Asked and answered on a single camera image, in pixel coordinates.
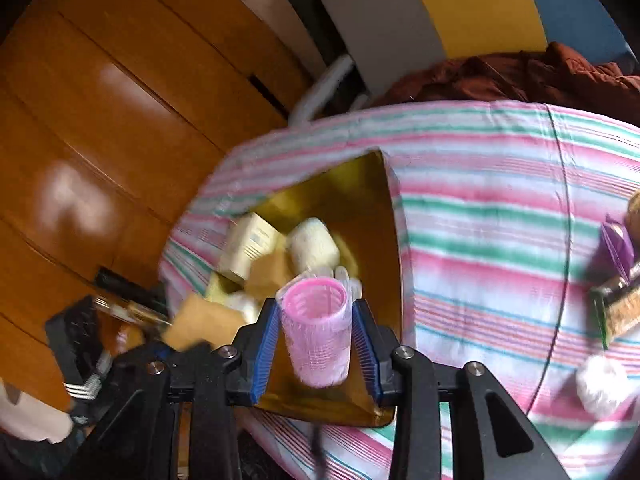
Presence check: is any orange wooden wardrobe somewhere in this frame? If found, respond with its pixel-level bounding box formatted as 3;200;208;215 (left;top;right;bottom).
1;0;311;410

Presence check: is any white tissue block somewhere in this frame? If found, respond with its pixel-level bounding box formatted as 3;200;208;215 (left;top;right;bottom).
222;290;260;324

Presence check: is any pink plastic hair roller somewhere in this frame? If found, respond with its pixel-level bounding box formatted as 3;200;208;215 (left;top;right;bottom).
277;276;352;389

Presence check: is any purple snack packet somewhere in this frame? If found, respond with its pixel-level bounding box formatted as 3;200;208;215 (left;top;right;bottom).
600;214;634;282

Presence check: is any grey yellow blue headboard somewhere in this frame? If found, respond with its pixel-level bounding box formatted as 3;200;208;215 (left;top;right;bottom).
321;0;636;96

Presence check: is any white wrapped soft item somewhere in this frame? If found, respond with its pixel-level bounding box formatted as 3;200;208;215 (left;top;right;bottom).
576;354;632;419

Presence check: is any white bed side rail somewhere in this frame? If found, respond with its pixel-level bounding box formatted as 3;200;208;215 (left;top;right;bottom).
288;54;355;128

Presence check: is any cream rolled sock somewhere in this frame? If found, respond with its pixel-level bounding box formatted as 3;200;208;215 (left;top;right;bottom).
286;218;341;273

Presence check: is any gold rectangular tin box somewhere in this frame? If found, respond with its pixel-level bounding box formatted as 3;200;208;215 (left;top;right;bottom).
253;150;404;427

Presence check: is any clear cracker pack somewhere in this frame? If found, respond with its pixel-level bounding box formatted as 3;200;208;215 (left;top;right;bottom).
588;263;639;350

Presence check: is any cream cardboard box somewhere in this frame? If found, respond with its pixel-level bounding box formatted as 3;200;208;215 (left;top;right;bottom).
216;212;282;284

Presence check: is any striped pink green bedsheet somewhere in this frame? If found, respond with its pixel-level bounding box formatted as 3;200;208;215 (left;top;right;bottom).
160;101;639;479

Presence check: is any dark red blanket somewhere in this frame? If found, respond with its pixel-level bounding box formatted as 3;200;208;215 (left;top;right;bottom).
372;42;639;126

